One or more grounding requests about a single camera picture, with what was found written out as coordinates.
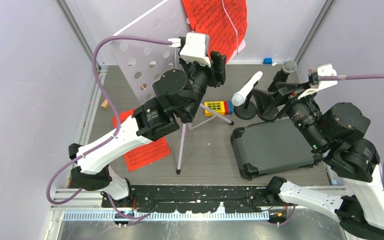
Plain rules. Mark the white toy microphone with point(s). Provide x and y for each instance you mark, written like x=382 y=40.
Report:
x=240 y=96

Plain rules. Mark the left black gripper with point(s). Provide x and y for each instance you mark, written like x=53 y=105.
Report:
x=215 y=73

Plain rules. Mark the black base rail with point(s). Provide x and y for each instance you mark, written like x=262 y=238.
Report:
x=199 y=203

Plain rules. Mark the yellow red blue toy block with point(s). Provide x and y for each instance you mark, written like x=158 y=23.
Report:
x=221 y=107

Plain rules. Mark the black silver microphone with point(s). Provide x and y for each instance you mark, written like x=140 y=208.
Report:
x=288 y=67

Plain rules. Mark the left black mic stand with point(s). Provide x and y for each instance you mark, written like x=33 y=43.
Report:
x=247 y=110

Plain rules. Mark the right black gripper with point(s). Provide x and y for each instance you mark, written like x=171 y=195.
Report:
x=266 y=99

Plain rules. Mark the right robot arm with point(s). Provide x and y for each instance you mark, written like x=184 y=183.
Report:
x=337 y=136

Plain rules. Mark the white music stand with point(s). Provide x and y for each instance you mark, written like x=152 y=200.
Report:
x=142 y=64

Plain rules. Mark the black mic stand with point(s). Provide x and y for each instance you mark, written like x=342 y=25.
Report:
x=247 y=110
x=269 y=116

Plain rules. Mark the small blue block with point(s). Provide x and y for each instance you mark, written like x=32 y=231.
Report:
x=267 y=61

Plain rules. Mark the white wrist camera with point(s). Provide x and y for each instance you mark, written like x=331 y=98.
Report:
x=195 y=48
x=320 y=77

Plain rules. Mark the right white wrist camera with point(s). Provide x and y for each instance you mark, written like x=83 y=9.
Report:
x=320 y=77

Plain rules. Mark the right black mic stand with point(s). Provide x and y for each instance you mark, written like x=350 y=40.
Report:
x=269 y=116

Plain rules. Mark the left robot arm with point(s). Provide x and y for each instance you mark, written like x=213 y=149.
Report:
x=178 y=95

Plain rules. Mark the red sheet music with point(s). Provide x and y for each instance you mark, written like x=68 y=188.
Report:
x=146 y=154
x=224 y=21

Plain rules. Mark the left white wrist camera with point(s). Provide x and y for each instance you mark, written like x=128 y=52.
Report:
x=195 y=48

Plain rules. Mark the tan wooden block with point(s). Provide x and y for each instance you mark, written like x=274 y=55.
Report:
x=105 y=104

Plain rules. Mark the black carrying case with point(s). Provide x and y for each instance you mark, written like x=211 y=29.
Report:
x=268 y=148

